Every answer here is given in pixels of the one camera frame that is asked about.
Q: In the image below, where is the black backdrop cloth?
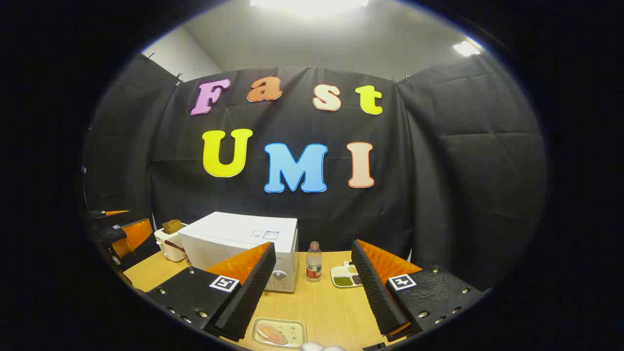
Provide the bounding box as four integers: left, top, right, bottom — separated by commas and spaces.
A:
83, 53, 546, 293

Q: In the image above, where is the clear bottle with red label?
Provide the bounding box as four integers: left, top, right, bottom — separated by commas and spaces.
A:
306, 241, 323, 283

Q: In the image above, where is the white microwave oven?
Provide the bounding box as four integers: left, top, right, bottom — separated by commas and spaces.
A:
178, 211, 299, 293

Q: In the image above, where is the pale green rectangular tray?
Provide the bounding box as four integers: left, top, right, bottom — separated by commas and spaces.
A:
250, 317, 307, 349

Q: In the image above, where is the white divided dish of beans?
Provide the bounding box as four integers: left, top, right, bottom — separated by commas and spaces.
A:
331, 261, 364, 288

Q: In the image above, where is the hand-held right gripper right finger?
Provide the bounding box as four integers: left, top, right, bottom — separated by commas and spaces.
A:
351, 239, 488, 343

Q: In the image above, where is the white toaster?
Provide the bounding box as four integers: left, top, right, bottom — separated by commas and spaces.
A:
154, 222, 189, 263

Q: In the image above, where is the small ceiling light panel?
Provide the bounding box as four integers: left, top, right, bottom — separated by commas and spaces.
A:
453, 40, 482, 57

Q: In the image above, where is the large ceiling light panel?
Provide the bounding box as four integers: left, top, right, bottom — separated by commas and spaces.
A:
250, 0, 370, 10

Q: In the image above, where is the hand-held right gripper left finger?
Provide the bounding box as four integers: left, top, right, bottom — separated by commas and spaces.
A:
145, 241, 277, 343

